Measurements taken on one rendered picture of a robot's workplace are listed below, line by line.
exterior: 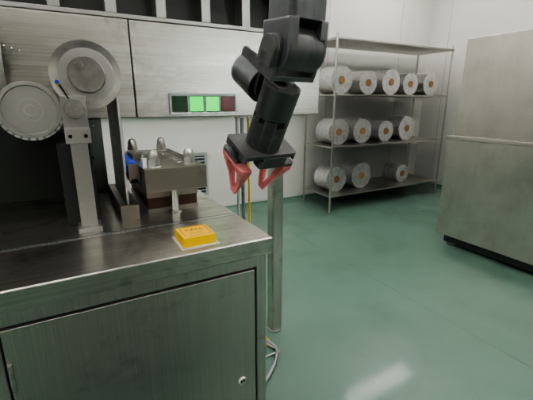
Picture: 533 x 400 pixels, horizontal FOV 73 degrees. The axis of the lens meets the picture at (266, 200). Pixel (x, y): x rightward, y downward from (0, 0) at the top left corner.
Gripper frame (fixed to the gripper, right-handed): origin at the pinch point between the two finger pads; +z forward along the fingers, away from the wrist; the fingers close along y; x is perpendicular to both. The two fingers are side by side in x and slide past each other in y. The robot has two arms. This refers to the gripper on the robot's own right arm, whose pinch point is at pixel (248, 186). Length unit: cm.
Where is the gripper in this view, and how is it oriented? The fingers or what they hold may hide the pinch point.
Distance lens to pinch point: 64.1
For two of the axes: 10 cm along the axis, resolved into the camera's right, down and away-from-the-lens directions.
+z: -2.9, 7.3, 6.2
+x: 5.1, 6.6, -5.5
